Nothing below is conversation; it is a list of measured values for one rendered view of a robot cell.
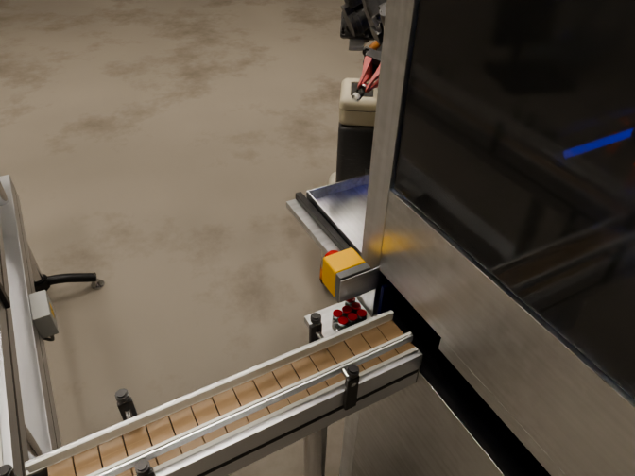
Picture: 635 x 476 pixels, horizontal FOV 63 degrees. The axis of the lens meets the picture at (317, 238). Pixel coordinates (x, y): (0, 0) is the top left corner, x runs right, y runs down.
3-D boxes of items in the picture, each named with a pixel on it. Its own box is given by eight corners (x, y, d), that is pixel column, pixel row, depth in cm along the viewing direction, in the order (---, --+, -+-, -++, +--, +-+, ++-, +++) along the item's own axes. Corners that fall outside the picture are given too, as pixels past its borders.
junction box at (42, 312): (59, 333, 160) (50, 314, 154) (42, 339, 158) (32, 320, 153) (54, 308, 168) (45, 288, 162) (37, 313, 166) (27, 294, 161)
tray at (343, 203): (457, 245, 131) (460, 234, 129) (371, 277, 121) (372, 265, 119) (384, 178, 154) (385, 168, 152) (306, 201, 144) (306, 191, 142)
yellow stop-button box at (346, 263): (368, 292, 107) (371, 266, 102) (338, 304, 104) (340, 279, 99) (349, 270, 112) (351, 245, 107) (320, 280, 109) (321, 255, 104)
